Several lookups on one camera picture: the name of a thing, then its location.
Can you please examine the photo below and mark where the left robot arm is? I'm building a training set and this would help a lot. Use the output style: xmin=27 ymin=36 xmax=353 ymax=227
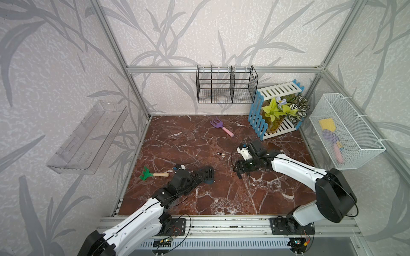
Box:
xmin=78 ymin=166 xmax=215 ymax=256

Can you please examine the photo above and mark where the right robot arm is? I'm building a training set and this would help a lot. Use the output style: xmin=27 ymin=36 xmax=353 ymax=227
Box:
xmin=233 ymin=141 xmax=358 ymax=228

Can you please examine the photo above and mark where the blue white slatted crate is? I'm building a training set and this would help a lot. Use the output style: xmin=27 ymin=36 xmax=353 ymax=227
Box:
xmin=248 ymin=80 xmax=310 ymax=140

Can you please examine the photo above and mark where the green potted plant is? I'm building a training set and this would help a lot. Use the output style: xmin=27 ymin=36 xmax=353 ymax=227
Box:
xmin=261 ymin=93 xmax=310 ymax=133

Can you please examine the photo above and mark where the yellow sponge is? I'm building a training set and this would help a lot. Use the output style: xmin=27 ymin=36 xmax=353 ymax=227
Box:
xmin=319 ymin=118 xmax=336 ymax=132

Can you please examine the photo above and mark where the white mesh basket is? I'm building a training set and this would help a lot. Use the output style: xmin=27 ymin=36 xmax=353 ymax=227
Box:
xmin=309 ymin=93 xmax=385 ymax=170

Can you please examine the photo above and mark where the green rake wooden handle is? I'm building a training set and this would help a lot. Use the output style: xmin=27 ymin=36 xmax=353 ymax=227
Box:
xmin=139 ymin=166 xmax=169 ymax=181

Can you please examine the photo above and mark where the aluminium front rail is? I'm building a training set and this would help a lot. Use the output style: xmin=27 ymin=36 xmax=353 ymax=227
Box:
xmin=95 ymin=215 xmax=363 ymax=239

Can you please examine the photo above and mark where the purple rake pink handle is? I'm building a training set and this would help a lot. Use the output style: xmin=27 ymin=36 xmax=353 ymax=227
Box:
xmin=210 ymin=117 xmax=234 ymax=137

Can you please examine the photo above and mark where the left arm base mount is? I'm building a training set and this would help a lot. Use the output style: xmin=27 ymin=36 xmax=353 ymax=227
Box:
xmin=157 ymin=212 xmax=187 ymax=237

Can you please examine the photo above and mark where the purple trowel pink handle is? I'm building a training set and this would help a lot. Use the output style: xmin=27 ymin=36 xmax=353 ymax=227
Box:
xmin=322 ymin=129 xmax=344 ymax=164

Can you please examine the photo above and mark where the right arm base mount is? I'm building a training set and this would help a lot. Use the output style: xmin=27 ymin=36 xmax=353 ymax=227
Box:
xmin=269 ymin=207 xmax=316 ymax=235

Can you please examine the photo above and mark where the black wire basket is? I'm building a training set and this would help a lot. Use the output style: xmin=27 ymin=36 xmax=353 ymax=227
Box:
xmin=195 ymin=66 xmax=259 ymax=104

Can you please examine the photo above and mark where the clear plastic wall shelf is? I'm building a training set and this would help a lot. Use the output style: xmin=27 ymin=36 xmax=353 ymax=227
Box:
xmin=46 ymin=100 xmax=129 ymax=175

